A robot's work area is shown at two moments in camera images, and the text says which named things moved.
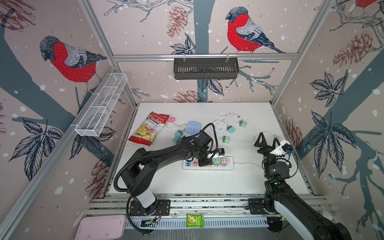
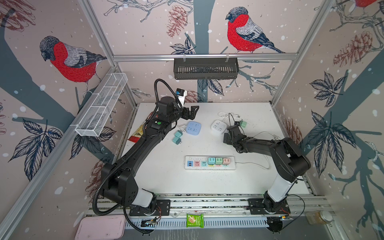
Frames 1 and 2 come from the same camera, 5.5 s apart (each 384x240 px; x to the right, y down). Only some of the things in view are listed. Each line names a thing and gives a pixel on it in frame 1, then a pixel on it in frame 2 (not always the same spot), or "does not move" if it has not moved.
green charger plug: [178, 133] does not move
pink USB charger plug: [224, 161] does not move
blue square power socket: [193, 127] does not move
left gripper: [208, 161] -> [191, 113]
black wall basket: [205, 68] does not move
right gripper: [268, 150] -> [228, 140]
